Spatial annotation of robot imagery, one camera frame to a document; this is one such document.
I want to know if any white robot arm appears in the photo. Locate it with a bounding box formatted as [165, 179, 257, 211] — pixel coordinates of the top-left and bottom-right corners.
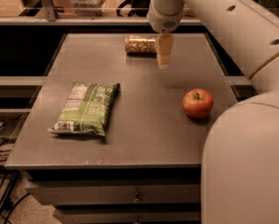
[149, 0, 279, 224]

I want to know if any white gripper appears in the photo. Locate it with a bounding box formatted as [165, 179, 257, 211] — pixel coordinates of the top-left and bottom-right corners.
[148, 4, 183, 69]

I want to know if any grey metal railing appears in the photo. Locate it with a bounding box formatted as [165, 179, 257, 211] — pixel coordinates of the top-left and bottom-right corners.
[0, 0, 205, 27]

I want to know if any red apple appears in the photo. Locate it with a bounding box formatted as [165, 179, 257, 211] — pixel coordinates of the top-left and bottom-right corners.
[182, 89, 214, 119]

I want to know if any black backpack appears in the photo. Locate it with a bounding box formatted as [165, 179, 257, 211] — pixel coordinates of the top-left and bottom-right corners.
[116, 0, 151, 17]

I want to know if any black cables left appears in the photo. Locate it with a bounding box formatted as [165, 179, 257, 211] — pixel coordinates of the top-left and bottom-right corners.
[0, 117, 31, 224]

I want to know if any grey drawer cabinet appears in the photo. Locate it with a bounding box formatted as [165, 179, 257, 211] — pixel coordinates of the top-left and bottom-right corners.
[7, 34, 236, 224]

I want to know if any green snack bag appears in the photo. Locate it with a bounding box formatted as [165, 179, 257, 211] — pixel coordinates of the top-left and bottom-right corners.
[49, 82, 120, 136]

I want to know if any orange soda can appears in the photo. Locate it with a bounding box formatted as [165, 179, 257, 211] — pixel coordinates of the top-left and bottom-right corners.
[125, 35, 156, 54]

